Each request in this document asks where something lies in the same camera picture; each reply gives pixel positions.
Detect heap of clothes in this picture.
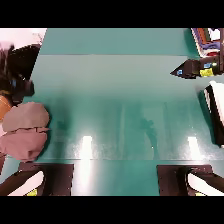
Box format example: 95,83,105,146
190,28,222,58

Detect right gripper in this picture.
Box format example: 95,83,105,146
169,58,202,80

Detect dusky pink garment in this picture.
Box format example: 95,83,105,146
0,127,50,163

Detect mauve garment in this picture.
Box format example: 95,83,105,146
2,101,51,133

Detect orange-brown garment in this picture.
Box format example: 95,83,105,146
0,94,13,122

